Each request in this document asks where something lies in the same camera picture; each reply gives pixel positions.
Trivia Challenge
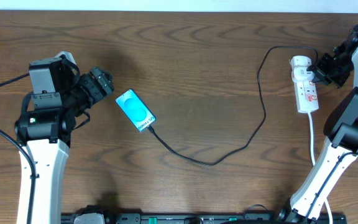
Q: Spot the turquoise screen smartphone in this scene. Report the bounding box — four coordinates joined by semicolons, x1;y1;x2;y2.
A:
116;88;156;132

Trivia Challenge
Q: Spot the black charging cable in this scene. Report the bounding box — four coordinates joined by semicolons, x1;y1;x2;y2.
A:
147;45;319;167

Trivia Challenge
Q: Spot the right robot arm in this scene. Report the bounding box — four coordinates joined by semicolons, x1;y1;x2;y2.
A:
275;24;358;223

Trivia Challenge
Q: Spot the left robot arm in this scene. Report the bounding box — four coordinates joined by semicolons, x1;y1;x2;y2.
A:
14;51;114;223

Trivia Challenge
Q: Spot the white USB charger plug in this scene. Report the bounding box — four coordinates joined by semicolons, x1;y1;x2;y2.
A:
290;55;314;83

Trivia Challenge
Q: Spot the white power strip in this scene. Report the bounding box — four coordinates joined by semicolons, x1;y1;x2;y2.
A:
291;68;319;114

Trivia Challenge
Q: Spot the white power strip cord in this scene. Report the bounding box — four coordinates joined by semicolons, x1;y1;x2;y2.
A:
307;112;334;224

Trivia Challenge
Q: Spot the black right camera cable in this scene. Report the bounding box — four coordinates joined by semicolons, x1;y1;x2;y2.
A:
303;149;358;223

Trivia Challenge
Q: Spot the black camera cable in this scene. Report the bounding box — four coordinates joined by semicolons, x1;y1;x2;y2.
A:
0;73;39;224
303;149;358;223

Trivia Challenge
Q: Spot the black left camera cable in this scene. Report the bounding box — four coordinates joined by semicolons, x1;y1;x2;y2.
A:
0;73;39;224

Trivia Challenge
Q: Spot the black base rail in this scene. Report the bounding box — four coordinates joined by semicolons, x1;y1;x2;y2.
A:
60;205;347;224

